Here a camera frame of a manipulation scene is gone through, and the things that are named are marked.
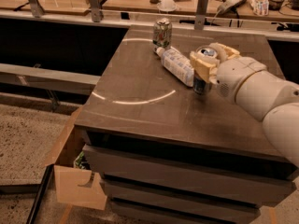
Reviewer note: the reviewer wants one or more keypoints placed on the black mesh cup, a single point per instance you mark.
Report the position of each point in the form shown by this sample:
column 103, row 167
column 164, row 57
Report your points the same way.
column 275, row 4

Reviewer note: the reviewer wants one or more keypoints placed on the colourful small packet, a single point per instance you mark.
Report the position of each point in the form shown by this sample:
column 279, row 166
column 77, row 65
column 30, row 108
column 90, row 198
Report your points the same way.
column 260, row 8

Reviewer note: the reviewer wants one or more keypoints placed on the grey drawer cabinet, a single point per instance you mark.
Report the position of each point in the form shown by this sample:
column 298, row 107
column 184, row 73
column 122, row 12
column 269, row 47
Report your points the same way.
column 172, row 156

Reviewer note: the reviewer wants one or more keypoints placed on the metal bracket right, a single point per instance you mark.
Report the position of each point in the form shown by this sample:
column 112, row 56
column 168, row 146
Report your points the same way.
column 200, row 15

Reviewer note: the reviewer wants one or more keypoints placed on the wooden workbench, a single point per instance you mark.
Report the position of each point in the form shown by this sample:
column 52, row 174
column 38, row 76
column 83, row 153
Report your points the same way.
column 183, row 7

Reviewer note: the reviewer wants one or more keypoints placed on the metal bracket left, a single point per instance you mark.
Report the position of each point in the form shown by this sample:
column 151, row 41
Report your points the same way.
column 36, row 9

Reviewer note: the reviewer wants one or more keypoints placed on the metal bracket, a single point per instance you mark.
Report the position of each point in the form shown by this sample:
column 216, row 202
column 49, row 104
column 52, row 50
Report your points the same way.
column 36, row 9
column 200, row 15
column 95, row 10

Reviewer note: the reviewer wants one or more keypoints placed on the green white soda can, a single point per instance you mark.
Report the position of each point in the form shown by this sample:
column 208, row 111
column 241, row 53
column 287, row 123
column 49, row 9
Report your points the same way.
column 162, row 31

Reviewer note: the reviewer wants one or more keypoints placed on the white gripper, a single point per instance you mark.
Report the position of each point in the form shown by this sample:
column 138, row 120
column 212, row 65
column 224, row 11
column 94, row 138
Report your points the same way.
column 235, row 76

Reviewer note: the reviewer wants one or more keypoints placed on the grey handheld device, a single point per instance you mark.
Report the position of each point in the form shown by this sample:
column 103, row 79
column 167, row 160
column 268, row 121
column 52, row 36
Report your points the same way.
column 228, row 4

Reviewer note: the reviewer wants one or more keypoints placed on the white plastic bottle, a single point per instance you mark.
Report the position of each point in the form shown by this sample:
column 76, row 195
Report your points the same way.
column 177, row 64

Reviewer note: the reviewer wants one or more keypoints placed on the silver blue redbull can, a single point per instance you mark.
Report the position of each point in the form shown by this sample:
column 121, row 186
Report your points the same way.
column 199, row 85

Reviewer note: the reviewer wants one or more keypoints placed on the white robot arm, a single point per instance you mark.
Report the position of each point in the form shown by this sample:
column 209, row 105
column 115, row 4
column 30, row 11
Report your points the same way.
column 245, row 82

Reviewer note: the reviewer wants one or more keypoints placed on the metal bracket middle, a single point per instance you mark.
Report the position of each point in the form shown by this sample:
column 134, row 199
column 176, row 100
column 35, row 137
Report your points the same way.
column 95, row 10

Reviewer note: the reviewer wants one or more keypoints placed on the brown cardboard box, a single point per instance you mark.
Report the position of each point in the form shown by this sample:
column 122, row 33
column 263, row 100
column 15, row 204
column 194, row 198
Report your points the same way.
column 74, row 186

